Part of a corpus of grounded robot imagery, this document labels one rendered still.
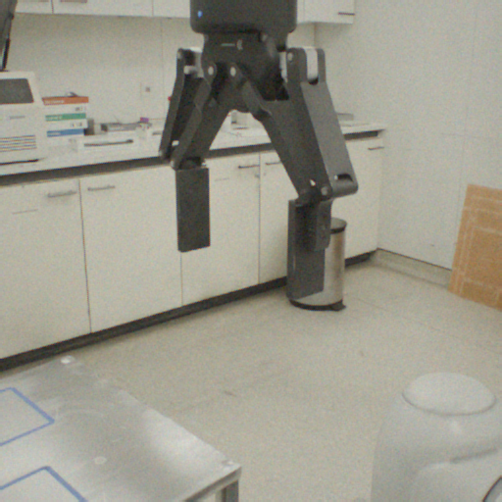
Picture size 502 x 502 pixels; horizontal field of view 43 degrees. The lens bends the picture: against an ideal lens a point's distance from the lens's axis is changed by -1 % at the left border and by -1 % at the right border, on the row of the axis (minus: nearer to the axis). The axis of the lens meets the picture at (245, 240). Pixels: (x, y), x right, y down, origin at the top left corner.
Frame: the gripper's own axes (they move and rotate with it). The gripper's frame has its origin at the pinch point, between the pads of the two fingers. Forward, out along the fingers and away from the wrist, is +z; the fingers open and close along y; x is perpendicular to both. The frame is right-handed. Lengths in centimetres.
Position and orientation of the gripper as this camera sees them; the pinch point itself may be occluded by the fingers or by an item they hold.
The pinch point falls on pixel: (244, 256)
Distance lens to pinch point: 49.4
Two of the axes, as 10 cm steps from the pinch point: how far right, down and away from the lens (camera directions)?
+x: -7.8, 1.8, -6.0
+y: -6.3, -2.2, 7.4
